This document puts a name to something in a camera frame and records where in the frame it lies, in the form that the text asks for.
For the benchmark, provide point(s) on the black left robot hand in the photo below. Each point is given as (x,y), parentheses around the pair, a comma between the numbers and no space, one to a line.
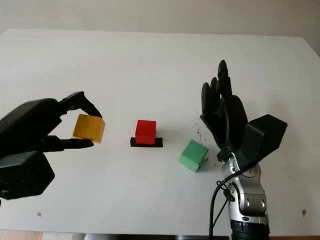
(27,125)

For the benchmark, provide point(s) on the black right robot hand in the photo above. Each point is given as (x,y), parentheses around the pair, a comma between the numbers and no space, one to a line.
(230,120)

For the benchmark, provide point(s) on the yellow wooden block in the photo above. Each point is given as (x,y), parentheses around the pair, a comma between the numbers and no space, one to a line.
(88,128)

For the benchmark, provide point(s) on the red wooden block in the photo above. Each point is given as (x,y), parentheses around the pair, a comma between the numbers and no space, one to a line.
(145,131)

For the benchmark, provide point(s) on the green wooden block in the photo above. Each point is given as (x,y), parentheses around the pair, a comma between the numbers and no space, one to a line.
(193,156)

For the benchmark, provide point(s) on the dark robot torso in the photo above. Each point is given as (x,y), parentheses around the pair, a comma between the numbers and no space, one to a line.
(150,237)

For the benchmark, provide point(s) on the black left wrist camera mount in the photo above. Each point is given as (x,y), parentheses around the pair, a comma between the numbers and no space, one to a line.
(25,175)

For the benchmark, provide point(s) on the black tape strip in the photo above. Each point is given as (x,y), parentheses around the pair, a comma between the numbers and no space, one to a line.
(158,142)

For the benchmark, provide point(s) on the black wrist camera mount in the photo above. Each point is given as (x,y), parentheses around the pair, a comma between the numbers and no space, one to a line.
(25,175)
(265,137)

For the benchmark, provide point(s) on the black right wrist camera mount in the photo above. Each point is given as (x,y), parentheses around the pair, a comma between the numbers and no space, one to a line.
(265,137)

